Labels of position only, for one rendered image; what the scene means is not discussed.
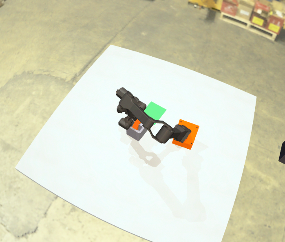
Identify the orange l-shaped part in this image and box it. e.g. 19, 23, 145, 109
132, 119, 141, 130

